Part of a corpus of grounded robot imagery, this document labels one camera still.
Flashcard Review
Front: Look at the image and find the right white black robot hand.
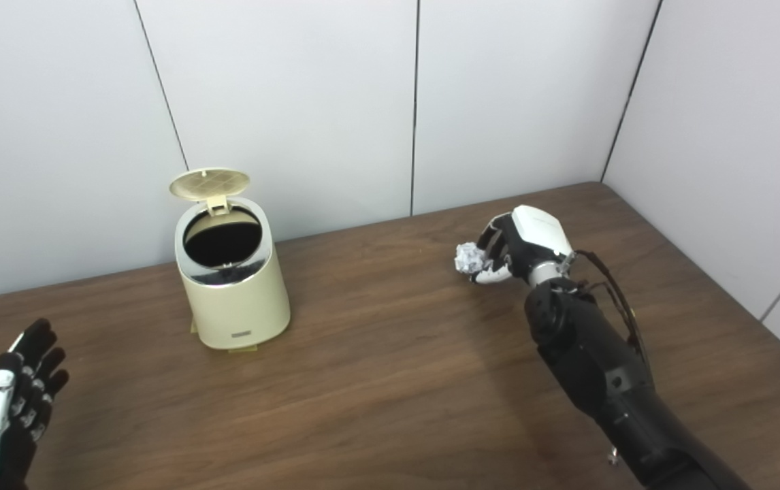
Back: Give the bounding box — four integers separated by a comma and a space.
470, 206, 574, 285

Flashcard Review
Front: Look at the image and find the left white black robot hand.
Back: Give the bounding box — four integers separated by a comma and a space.
0, 318, 69, 490

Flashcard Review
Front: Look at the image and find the white paper ball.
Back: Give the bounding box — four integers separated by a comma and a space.
455, 243, 487, 275

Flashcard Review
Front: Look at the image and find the cream-colored trash bin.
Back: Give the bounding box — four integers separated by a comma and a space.
174, 196, 291, 352

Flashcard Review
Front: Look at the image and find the round cream bin lid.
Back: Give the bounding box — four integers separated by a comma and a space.
169, 168, 251, 216

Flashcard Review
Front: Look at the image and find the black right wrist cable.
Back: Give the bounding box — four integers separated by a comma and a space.
569, 249, 651, 372

